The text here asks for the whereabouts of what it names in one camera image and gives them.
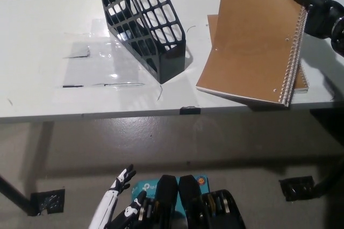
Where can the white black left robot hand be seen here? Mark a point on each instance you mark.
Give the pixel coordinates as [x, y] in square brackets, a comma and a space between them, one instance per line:
[106, 207]

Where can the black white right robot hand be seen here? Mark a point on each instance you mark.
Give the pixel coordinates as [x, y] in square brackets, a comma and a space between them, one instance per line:
[319, 14]

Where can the brown spiral notebook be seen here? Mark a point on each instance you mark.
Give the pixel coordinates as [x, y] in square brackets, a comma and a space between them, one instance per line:
[212, 35]
[250, 46]

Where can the black lattice book holder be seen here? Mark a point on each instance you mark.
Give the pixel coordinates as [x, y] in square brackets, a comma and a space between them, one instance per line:
[172, 65]

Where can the teal cardboard box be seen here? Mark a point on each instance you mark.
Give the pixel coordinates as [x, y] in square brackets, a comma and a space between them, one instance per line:
[150, 187]

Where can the black floor plate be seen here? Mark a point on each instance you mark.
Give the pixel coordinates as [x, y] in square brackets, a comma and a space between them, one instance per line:
[48, 203]
[295, 188]

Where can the grey upright table leg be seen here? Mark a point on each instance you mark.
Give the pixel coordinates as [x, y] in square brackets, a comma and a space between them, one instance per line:
[46, 145]

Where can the small black edge clip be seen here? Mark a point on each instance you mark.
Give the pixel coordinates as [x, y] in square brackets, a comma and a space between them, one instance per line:
[190, 110]

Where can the clear plastic sheet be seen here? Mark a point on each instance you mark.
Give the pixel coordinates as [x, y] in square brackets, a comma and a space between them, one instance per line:
[91, 70]

